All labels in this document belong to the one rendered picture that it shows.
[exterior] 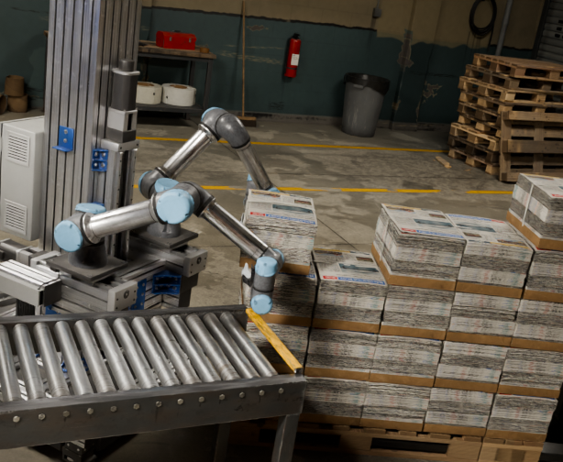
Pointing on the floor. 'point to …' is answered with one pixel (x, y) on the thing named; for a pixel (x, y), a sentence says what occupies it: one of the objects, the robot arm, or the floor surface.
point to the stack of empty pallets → (531, 71)
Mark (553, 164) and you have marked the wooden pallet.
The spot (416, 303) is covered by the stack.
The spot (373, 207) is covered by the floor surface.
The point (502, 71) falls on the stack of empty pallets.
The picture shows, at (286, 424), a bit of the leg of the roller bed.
